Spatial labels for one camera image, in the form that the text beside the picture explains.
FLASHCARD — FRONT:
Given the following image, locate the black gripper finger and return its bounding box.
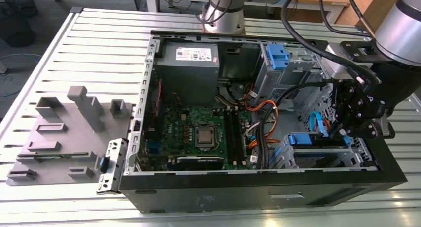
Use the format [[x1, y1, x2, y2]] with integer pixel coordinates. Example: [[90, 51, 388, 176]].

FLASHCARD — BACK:
[[340, 115, 396, 145], [330, 79, 372, 139]]

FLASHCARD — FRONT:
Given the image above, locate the blue SATA wire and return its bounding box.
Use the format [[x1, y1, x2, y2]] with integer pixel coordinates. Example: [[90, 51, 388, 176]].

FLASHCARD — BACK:
[[307, 111, 352, 148]]

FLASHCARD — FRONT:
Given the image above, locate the metal disk bay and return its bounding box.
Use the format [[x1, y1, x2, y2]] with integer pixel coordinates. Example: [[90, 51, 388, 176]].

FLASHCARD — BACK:
[[271, 132, 377, 170]]

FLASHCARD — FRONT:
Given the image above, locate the grey metal drive cage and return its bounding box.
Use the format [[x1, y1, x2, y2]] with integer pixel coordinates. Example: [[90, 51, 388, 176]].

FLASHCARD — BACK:
[[253, 41, 326, 101]]

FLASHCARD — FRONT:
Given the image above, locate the blue drive cage latch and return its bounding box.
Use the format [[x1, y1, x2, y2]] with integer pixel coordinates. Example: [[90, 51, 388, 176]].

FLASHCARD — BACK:
[[266, 43, 291, 71]]

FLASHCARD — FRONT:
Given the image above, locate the brown wooden cabinet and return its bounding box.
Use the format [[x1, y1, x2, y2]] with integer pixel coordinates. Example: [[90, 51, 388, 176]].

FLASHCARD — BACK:
[[336, 0, 404, 34]]

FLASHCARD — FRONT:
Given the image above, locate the black RAM slot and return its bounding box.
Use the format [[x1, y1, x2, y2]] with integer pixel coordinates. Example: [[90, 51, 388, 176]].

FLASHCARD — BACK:
[[231, 106, 245, 165], [225, 106, 237, 165], [235, 106, 247, 165], [229, 106, 241, 165]]

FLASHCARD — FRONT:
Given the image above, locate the wooden desk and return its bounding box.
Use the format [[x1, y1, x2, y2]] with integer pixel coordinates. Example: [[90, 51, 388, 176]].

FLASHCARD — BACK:
[[293, 0, 352, 26]]

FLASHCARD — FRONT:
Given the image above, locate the black open PC case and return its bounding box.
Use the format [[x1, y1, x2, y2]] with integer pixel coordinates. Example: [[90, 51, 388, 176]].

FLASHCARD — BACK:
[[95, 29, 409, 215]]

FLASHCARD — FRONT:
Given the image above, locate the green motherboard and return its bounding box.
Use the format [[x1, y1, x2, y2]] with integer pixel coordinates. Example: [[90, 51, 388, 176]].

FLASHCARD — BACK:
[[136, 105, 262, 171]]

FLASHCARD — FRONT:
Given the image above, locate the silver CPU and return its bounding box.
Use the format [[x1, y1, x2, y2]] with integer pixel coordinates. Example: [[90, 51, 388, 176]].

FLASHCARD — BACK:
[[197, 129, 214, 145]]

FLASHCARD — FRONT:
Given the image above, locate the CPU socket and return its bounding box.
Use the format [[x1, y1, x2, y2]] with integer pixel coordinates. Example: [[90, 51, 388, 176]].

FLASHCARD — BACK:
[[192, 123, 221, 153]]

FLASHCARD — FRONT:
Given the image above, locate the grey power supply unit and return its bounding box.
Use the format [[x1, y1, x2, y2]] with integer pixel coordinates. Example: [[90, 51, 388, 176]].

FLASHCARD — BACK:
[[154, 42, 221, 107]]

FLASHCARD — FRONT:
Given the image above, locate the black graphics card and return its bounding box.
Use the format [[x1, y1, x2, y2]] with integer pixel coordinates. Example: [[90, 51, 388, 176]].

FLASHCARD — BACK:
[[166, 155, 225, 171]]

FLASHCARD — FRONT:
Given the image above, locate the blue black latch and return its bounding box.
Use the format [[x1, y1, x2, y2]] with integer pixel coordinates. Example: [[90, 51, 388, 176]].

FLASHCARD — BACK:
[[98, 156, 112, 174]]

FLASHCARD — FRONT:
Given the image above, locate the grey parts rack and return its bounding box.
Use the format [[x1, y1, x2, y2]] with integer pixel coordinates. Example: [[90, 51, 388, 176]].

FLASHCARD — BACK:
[[5, 85, 136, 188]]

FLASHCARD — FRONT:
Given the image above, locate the green RAM stick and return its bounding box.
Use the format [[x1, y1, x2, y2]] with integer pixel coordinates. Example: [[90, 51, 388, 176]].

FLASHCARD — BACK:
[[32, 153, 90, 162]]

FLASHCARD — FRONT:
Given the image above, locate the black bin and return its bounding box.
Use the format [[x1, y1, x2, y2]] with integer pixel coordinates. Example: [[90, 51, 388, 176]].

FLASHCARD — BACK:
[[0, 14, 37, 48]]

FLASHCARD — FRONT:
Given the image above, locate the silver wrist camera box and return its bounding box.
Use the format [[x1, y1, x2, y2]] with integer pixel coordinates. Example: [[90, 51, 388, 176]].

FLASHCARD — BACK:
[[321, 41, 384, 80]]

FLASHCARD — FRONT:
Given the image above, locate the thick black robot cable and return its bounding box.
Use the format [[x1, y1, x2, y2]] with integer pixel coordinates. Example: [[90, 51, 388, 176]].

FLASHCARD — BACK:
[[281, 0, 382, 85]]

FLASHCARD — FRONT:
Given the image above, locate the orange red wire bundle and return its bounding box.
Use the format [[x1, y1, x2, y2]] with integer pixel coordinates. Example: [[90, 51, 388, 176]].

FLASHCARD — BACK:
[[243, 100, 281, 149]]

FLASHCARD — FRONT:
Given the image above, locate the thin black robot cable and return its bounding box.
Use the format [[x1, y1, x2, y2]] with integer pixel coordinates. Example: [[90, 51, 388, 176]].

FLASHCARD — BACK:
[[318, 0, 374, 38], [344, 0, 377, 37]]

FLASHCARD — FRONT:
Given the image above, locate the black cable bundle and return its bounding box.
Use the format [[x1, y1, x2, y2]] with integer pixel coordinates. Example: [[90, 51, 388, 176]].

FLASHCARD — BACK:
[[255, 81, 333, 170]]

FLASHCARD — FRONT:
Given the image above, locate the blue floor cable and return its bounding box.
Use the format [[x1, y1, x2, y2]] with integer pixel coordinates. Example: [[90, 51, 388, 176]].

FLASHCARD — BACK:
[[0, 53, 43, 97]]

